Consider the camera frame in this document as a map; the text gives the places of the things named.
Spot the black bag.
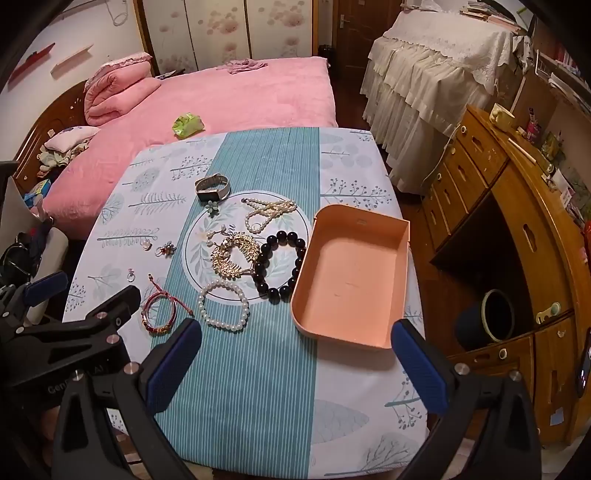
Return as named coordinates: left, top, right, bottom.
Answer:
left=0, top=233, right=47, bottom=287

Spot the cream lace cover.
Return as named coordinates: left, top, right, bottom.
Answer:
left=360, top=9, right=522, bottom=195

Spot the floral pillow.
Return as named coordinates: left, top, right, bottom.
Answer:
left=44, top=126, right=101, bottom=153

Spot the folded pink quilt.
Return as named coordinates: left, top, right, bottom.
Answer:
left=83, top=52, right=162, bottom=127

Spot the dark waste bin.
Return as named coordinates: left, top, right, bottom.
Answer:
left=455, top=288, right=515, bottom=352

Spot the wooden desk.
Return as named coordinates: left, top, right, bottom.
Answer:
left=422, top=105, right=591, bottom=448

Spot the white pearl necklace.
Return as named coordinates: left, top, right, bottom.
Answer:
left=241, top=198, right=297, bottom=234

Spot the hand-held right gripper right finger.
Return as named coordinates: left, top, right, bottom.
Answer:
left=390, top=318, right=543, bottom=480

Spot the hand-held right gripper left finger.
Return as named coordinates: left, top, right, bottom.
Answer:
left=51, top=318, right=204, bottom=480

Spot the brown wooden door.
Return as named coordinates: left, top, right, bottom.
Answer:
left=331, top=0, right=402, bottom=77

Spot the white mug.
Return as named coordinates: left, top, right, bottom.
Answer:
left=489, top=102, right=514, bottom=127

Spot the silver mesh wristwatch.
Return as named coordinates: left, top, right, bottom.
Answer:
left=195, top=173, right=230, bottom=202

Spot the pink bed blanket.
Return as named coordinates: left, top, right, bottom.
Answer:
left=44, top=56, right=340, bottom=241

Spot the pink plastic box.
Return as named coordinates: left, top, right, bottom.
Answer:
left=291, top=204, right=411, bottom=348

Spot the white chair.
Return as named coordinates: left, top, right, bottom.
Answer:
left=28, top=222, right=70, bottom=324

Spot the purple cloth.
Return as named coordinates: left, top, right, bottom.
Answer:
left=217, top=58, right=269, bottom=75

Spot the pearl drop earring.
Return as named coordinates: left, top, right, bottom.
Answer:
left=204, top=224, right=235, bottom=244

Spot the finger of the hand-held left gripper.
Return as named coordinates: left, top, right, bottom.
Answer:
left=0, top=271, right=69, bottom=326
left=0, top=285, right=141, bottom=365

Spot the pile of clothes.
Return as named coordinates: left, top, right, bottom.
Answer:
left=37, top=150, right=77, bottom=178

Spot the blue carton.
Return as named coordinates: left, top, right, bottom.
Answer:
left=23, top=179, right=51, bottom=206

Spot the red string bracelet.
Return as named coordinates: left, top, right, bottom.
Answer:
left=141, top=274, right=180, bottom=336

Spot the black bead bracelet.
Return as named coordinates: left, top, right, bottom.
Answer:
left=253, top=232, right=308, bottom=303

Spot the white cable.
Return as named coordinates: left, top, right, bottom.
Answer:
left=422, top=124, right=467, bottom=195

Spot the green snack packet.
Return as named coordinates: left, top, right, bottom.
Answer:
left=172, top=112, right=205, bottom=138

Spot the wooden headboard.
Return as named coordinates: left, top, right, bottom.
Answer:
left=14, top=80, right=93, bottom=185

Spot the red wall shelf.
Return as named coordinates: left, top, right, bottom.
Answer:
left=7, top=42, right=56, bottom=81

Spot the white pearl bracelet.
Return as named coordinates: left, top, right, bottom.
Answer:
left=198, top=280, right=250, bottom=331

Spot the floral door wardrobe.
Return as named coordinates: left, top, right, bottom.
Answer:
left=134, top=0, right=319, bottom=77

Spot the gold leaf necklace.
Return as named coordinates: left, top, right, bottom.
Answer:
left=210, top=233, right=262, bottom=279

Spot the leaf printed tablecloth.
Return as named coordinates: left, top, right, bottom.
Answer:
left=62, top=127, right=428, bottom=464

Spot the beige wall shelf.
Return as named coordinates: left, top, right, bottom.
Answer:
left=51, top=45, right=94, bottom=75

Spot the stack of books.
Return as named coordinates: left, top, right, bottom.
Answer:
left=462, top=0, right=527, bottom=33

